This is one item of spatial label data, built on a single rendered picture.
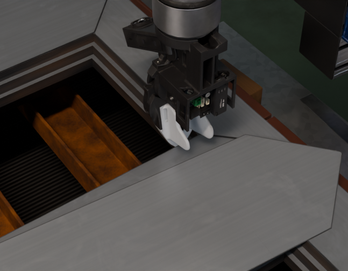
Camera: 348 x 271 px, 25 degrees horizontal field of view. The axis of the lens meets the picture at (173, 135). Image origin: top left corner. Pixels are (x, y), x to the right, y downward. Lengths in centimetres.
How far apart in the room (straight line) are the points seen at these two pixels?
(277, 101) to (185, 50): 51
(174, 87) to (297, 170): 21
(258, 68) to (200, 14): 61
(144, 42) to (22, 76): 28
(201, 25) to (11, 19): 47
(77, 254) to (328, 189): 32
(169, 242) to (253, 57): 61
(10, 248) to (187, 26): 33
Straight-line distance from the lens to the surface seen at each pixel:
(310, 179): 99
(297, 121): 133
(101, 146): 128
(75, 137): 130
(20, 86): 117
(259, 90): 131
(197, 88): 88
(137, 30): 95
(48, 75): 119
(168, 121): 97
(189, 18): 83
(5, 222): 120
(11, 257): 92
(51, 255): 92
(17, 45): 119
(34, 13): 125
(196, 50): 85
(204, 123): 98
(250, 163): 100
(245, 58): 144
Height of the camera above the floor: 160
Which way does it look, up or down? 46 degrees down
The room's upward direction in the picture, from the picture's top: straight up
